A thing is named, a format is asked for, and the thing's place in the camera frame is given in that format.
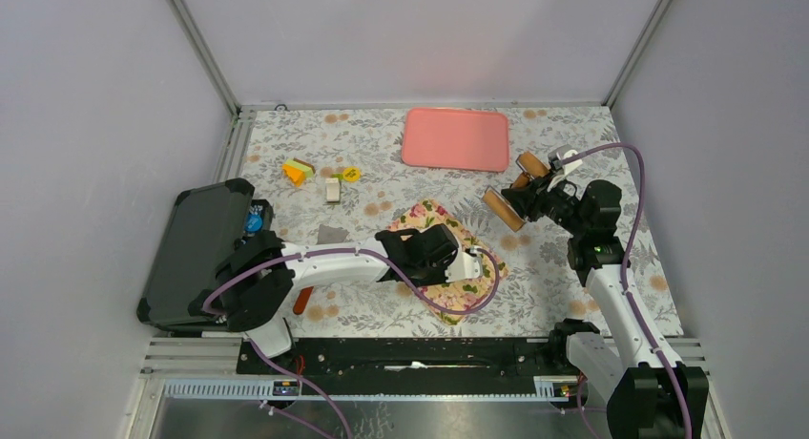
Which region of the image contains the orange green toy block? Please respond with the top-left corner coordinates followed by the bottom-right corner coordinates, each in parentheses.
top-left (281, 158), bottom-right (316, 187)

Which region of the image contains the wooden double-ended roller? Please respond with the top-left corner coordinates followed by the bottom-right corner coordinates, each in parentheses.
top-left (481, 152), bottom-right (550, 233)

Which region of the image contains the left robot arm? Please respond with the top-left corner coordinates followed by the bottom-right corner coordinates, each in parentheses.
top-left (200, 224), bottom-right (480, 373)

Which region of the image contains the black case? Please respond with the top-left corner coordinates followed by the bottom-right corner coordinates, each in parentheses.
top-left (135, 178), bottom-right (274, 332)

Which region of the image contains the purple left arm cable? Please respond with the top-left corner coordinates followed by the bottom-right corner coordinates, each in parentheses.
top-left (200, 246), bottom-right (502, 439)

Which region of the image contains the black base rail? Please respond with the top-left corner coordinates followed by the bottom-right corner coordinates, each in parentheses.
top-left (236, 338), bottom-right (581, 400)

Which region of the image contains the pink plastic tray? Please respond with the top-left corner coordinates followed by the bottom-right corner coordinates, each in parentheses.
top-left (401, 108), bottom-right (509, 173)

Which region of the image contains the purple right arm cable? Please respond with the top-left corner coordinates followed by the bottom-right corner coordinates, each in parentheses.
top-left (559, 142), bottom-right (695, 439)

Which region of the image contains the metal scraper red handle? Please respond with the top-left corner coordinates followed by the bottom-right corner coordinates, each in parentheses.
top-left (292, 223), bottom-right (350, 316)

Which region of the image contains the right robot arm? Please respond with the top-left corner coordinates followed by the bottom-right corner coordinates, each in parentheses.
top-left (484, 174), bottom-right (709, 438)

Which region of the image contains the yellow round token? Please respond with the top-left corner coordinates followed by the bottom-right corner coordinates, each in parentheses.
top-left (341, 167), bottom-right (362, 182)

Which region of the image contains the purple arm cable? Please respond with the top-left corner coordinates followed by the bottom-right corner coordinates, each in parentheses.
top-left (200, 246), bottom-right (502, 439)
top-left (559, 142), bottom-right (695, 439)

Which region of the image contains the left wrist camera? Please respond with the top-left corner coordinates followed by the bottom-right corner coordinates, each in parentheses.
top-left (445, 248), bottom-right (484, 283)

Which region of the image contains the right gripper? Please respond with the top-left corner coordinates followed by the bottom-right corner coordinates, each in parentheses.
top-left (501, 167), bottom-right (589, 238)

